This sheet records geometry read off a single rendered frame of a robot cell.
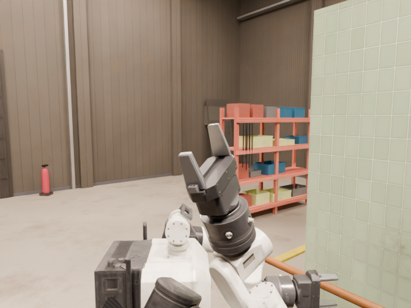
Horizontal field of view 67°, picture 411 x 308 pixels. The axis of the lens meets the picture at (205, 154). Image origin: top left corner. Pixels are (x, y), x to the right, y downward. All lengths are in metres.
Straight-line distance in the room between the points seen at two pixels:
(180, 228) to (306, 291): 0.42
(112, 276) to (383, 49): 2.10
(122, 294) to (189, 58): 9.59
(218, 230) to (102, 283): 0.44
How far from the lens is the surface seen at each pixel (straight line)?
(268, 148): 5.58
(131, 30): 9.38
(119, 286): 0.89
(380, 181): 2.40
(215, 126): 0.54
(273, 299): 0.65
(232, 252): 0.56
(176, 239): 0.86
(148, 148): 9.31
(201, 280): 0.85
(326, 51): 2.62
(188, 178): 0.47
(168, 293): 0.71
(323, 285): 1.25
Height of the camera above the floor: 1.78
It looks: 7 degrees down
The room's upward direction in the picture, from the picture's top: straight up
